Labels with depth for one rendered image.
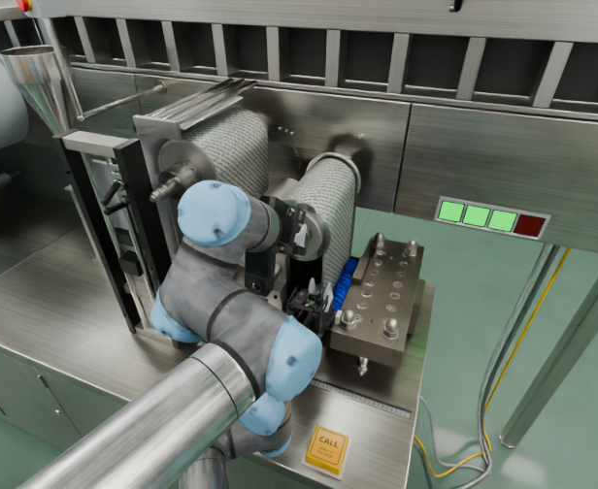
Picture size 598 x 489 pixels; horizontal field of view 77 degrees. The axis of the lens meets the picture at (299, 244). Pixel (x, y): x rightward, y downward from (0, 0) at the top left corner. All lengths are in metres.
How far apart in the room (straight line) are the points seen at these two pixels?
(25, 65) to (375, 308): 0.98
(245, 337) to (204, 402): 0.07
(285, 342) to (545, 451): 1.85
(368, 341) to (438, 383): 1.30
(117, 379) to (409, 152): 0.89
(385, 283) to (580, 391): 1.59
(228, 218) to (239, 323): 0.11
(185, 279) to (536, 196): 0.83
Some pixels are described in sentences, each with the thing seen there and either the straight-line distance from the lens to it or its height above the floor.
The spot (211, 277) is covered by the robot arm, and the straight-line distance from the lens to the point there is 0.45.
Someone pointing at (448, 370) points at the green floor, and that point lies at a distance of 2.21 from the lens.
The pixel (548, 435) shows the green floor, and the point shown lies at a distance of 2.20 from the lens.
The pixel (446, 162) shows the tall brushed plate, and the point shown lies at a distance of 1.00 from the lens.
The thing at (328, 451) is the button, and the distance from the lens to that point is 0.85.
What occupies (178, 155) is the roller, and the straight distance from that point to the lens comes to 0.85.
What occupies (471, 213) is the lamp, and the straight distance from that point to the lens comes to 1.05.
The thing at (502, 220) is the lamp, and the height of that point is 1.19.
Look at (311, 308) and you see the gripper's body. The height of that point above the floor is 1.15.
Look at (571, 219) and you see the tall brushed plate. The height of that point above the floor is 1.22.
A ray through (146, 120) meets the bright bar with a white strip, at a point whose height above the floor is 1.45.
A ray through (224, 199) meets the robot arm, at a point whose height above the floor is 1.49.
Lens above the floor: 1.69
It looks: 36 degrees down
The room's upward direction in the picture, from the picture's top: straight up
